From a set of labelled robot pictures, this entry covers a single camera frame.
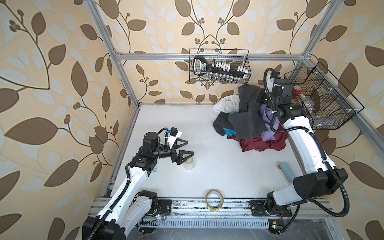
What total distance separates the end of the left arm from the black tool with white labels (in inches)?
16.9

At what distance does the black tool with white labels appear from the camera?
84 cm

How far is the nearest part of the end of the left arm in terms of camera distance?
64 centimetres
